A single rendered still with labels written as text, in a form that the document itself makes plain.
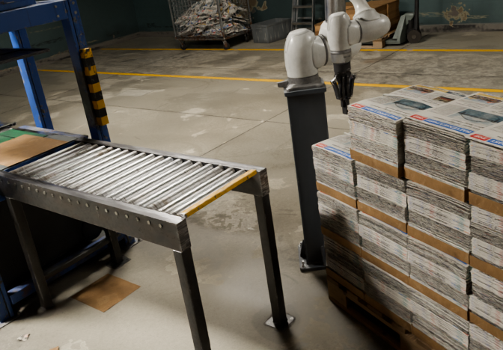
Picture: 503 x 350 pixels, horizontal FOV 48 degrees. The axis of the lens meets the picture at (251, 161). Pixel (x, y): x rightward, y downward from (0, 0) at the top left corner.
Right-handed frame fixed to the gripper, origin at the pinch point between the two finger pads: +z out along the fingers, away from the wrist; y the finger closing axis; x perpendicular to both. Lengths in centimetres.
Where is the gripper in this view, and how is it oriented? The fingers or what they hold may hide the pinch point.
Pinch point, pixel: (345, 106)
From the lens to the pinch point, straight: 261.5
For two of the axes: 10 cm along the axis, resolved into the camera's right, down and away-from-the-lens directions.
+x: -4.9, -2.5, 8.3
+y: 8.6, -2.9, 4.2
